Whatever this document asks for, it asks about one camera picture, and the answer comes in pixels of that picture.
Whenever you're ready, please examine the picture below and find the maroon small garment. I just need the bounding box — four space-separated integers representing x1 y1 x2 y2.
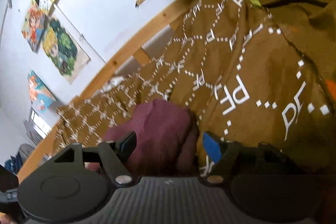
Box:
88 98 200 177

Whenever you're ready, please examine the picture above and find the grey framed window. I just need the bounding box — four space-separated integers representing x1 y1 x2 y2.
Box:
23 108 51 145

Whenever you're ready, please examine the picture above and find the orange blue anime poster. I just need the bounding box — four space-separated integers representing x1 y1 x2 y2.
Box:
27 71 57 111

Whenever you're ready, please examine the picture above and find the brown PF patterned blanket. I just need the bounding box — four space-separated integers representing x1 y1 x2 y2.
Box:
52 0 335 175

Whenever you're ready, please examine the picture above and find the red haired anime poster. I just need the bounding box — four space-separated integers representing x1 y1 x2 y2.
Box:
21 0 47 53

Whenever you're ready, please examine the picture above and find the anime boy wall poster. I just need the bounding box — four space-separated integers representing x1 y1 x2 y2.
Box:
42 18 91 84

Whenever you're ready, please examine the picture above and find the wooden bed frame rail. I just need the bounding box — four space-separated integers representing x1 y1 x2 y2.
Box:
17 0 194 182

